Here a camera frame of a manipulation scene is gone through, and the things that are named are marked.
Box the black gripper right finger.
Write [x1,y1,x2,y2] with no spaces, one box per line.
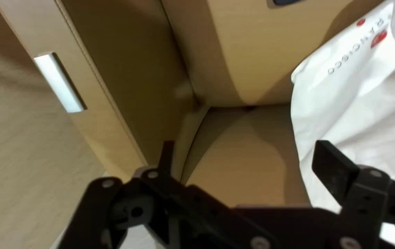
[310,138,395,249]

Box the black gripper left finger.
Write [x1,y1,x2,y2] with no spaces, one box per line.
[56,138,193,249]

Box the white canvas tote bag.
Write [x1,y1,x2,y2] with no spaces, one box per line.
[289,0,395,248]

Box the brown leather armchair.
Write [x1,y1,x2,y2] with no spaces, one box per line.
[0,0,387,210]

